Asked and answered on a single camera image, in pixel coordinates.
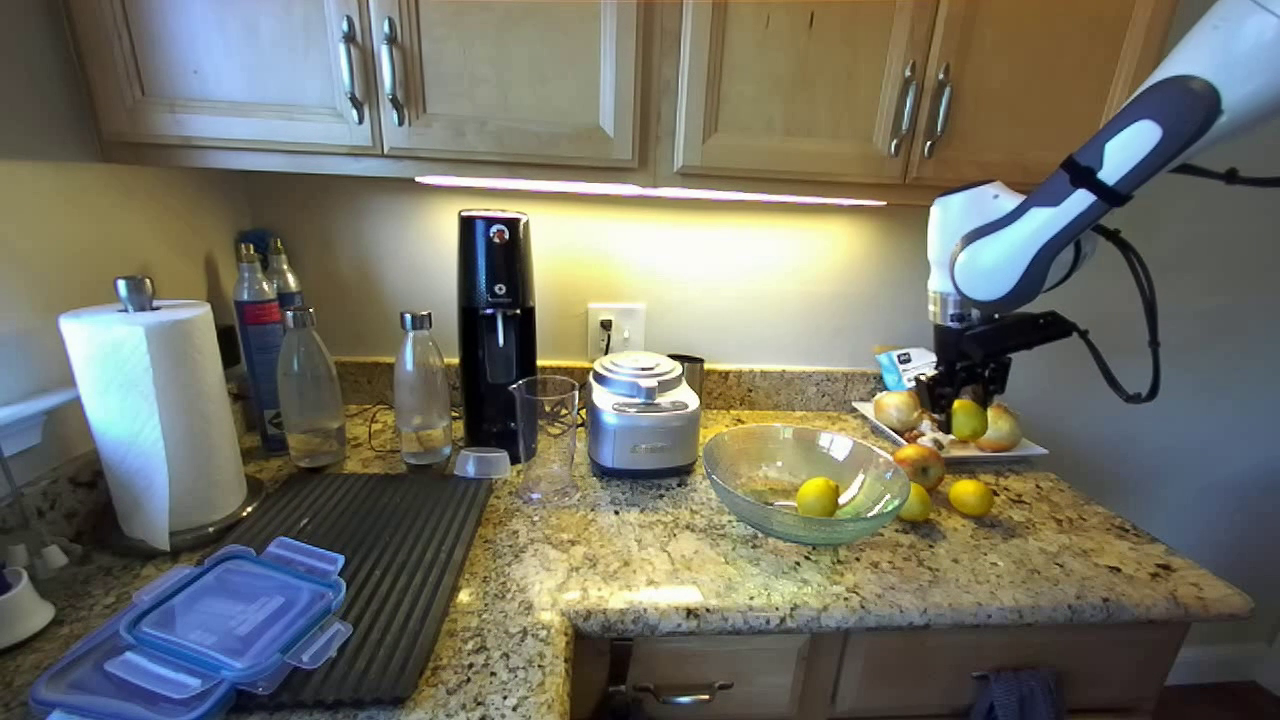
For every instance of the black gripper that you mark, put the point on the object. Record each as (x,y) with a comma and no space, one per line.
(981,353)

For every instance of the red yellow apple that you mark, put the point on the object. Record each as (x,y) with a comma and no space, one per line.
(926,466)

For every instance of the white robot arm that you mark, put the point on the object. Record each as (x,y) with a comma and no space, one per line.
(995,250)

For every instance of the clear glass bowl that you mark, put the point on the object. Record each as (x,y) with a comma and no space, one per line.
(756,469)

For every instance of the white rectangular plate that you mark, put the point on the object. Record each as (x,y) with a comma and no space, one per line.
(946,444)

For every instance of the yellow onion right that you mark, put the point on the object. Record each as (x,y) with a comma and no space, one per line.
(1001,430)

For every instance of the yellow onion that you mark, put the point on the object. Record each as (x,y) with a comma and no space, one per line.
(898,411)
(1001,430)

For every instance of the yellow onion left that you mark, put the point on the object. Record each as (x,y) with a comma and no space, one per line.
(898,411)

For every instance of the blue white food bag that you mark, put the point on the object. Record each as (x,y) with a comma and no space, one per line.
(904,366)

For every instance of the dark hanging towel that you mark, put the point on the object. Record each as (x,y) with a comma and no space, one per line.
(1016,692)

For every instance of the right wooden cabinet door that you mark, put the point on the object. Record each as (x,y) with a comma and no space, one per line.
(1012,85)

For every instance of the wooden cabinet door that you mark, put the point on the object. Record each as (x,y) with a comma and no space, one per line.
(799,89)
(1012,85)
(511,80)
(229,72)

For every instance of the silver rice cooker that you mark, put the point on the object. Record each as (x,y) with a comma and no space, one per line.
(640,416)

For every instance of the wooden drawer front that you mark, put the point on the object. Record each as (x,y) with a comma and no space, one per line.
(718,677)

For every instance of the clear measuring cup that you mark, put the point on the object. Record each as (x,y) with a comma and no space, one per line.
(544,438)

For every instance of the black soda maker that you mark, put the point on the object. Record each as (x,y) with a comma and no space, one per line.
(497,323)

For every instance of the clear glass bottle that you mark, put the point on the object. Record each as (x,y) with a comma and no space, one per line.
(421,397)

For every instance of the black drying mat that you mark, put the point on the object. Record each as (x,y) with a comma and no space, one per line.
(406,543)

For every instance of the under cabinet light strip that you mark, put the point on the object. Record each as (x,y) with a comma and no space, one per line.
(614,190)

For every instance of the clear plastic bottle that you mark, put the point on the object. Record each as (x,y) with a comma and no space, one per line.
(309,393)

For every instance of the red label soda bottle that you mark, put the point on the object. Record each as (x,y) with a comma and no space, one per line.
(262,328)

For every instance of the blue lid container top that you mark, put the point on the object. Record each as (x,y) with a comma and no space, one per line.
(240,619)

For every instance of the blue lid container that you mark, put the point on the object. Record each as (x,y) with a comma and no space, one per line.
(240,619)
(109,677)

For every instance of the white paper towel roll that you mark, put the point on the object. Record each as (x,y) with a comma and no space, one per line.
(156,411)

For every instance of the left wooden cabinet door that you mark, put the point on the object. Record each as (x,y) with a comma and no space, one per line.
(229,72)

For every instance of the blue lid container bottom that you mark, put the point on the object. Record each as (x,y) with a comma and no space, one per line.
(109,677)

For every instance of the white dish left edge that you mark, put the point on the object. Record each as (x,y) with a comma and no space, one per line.
(22,608)

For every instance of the white wall outlet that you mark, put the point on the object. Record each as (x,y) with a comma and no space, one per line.
(614,327)

